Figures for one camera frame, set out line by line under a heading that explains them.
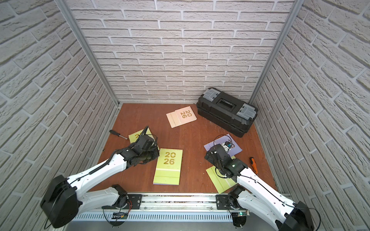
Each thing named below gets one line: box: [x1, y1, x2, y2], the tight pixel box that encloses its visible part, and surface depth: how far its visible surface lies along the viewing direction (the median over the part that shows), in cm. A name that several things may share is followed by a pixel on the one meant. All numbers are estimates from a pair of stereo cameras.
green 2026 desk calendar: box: [152, 148, 184, 186], surface depth 86 cm
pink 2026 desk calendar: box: [165, 105, 198, 129], surface depth 112 cm
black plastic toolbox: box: [196, 87, 259, 138], surface depth 98 cm
